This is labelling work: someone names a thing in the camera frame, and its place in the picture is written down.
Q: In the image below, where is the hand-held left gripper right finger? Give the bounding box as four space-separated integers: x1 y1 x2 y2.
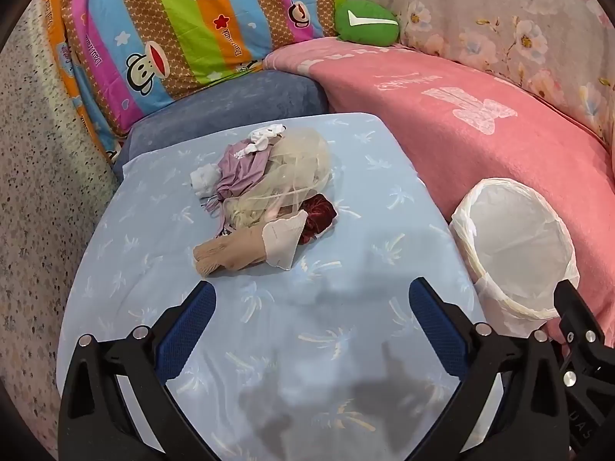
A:
408 277 570 461

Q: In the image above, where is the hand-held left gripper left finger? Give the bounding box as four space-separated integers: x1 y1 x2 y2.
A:
58 279 226 461

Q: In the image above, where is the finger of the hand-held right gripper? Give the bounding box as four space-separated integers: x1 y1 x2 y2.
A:
552 279 615 362

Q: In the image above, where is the beige stocking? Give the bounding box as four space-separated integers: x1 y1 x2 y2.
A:
193 225 270 277

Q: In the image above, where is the white bin with plastic liner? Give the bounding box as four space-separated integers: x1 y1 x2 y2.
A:
449 177 580 342

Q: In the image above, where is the small white cloth piece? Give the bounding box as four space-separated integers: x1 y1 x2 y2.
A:
190 163 218 197

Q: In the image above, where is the purple cloth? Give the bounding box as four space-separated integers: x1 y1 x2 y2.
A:
204 141 277 231

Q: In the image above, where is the dark red velvet scrunchie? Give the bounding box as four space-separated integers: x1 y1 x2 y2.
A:
298 193 338 247

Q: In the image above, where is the cream mesh net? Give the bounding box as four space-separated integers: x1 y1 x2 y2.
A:
223 129 333 231

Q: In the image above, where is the pink blanket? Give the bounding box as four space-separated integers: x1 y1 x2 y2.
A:
263 38 615 342

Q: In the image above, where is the blue-grey cushion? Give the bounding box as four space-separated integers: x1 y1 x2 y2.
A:
113 70 332 178

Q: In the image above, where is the striped monkey print quilt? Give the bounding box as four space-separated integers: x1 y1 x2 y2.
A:
41 0 349 164

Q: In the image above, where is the green plush cushion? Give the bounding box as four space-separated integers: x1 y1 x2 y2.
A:
335 0 401 48

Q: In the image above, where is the floral print blanket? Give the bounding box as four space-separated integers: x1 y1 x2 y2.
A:
336 0 615 145

